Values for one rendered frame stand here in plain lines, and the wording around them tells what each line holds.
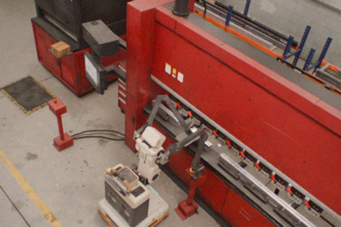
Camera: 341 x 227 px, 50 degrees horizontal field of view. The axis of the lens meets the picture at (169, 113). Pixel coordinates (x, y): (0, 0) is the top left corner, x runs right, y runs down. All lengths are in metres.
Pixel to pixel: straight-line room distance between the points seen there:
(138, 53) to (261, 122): 1.65
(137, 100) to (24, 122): 2.12
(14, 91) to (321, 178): 5.05
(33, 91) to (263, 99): 4.29
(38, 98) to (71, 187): 1.96
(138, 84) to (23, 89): 2.72
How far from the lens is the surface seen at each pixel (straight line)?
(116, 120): 5.99
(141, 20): 4.12
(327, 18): 7.95
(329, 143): 3.36
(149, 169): 4.18
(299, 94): 3.27
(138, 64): 4.42
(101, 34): 4.33
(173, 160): 4.91
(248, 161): 4.04
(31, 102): 6.46
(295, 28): 8.32
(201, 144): 4.07
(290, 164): 3.72
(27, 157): 5.62
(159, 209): 4.61
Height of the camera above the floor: 4.14
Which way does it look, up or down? 42 degrees down
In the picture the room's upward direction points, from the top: 7 degrees clockwise
